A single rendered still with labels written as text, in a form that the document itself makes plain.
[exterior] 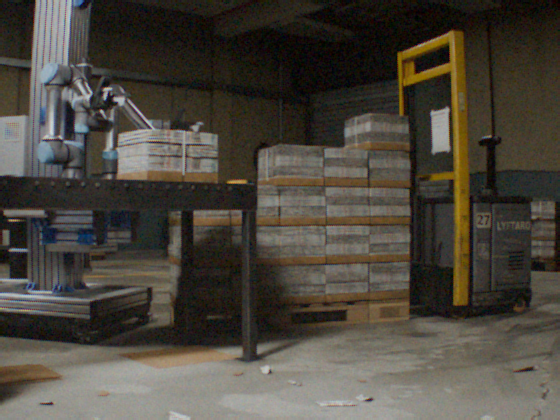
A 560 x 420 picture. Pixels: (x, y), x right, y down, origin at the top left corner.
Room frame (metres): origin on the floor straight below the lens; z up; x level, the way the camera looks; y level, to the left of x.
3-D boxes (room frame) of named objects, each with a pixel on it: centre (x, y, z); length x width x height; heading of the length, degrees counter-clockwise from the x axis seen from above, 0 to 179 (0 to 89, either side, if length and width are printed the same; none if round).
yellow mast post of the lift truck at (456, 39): (4.29, -1.14, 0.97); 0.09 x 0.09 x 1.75; 20
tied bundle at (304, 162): (4.26, -0.06, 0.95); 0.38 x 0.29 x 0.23; 20
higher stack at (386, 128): (4.46, -0.62, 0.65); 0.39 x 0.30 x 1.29; 20
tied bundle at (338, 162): (4.36, -0.34, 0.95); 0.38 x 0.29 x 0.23; 18
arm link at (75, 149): (3.57, 1.11, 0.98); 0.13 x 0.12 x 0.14; 142
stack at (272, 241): (4.21, 0.07, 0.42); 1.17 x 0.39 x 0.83; 110
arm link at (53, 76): (3.47, 1.19, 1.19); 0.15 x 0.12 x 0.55; 142
